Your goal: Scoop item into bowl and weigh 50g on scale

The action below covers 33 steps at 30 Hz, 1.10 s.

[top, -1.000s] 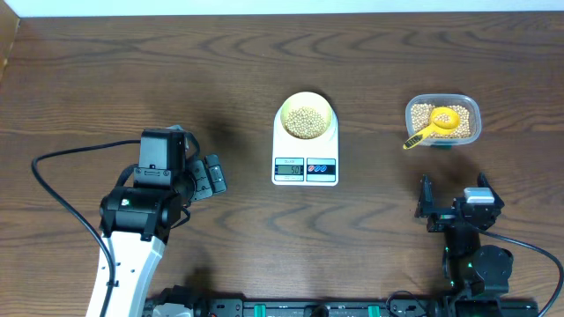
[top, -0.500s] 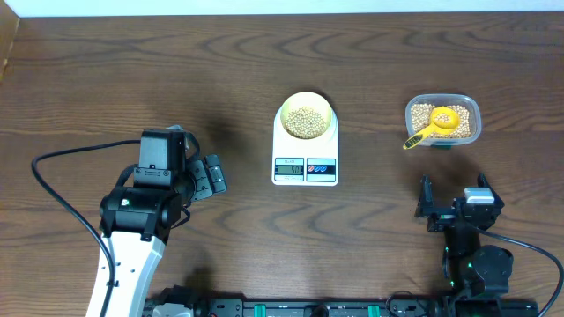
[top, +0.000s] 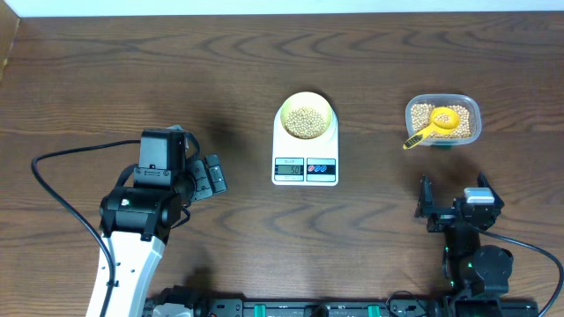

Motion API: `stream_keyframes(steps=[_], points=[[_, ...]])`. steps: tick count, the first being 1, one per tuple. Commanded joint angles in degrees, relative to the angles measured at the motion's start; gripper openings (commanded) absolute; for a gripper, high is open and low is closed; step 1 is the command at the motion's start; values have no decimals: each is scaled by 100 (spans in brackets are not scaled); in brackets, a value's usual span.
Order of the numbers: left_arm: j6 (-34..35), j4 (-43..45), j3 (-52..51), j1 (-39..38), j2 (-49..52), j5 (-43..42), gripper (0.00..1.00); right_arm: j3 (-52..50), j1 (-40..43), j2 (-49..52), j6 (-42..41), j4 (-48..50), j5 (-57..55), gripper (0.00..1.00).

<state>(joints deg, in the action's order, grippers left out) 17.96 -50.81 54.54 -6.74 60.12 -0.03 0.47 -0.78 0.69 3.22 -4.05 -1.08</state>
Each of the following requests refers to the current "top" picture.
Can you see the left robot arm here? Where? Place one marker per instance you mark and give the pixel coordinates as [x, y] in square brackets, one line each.
[149, 199]

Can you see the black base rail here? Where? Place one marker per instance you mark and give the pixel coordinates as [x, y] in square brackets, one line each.
[182, 301]

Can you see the yellow bowl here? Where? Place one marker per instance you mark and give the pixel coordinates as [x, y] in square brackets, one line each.
[307, 99]

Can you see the clear plastic container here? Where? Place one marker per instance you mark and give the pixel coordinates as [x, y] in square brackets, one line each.
[444, 100]

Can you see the yellow measuring scoop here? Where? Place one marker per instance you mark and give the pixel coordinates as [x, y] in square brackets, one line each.
[443, 121]

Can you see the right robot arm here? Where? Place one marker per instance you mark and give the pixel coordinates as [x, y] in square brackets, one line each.
[478, 273]

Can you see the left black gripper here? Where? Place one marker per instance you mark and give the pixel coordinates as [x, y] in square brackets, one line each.
[205, 187]

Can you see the white digital kitchen scale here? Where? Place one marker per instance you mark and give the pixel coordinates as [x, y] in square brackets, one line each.
[305, 162]

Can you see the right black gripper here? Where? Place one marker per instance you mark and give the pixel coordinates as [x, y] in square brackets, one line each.
[440, 219]

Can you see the soybeans in container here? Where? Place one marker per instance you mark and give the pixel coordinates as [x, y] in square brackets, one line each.
[421, 118]

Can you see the soybeans in yellow bowl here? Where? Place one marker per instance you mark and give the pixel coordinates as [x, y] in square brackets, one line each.
[305, 123]

